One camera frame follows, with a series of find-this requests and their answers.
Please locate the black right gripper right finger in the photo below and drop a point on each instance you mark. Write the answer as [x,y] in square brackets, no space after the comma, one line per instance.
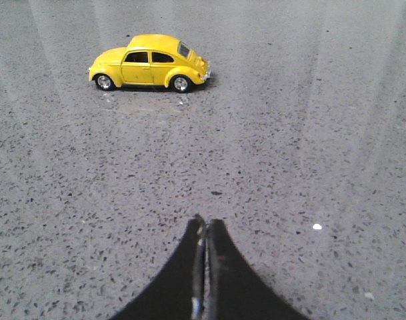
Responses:
[236,291]

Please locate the yellow toy beetle car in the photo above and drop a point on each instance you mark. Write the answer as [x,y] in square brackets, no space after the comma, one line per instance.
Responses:
[150,60]

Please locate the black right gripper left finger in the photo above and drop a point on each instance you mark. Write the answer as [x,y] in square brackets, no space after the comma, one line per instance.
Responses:
[177,292]

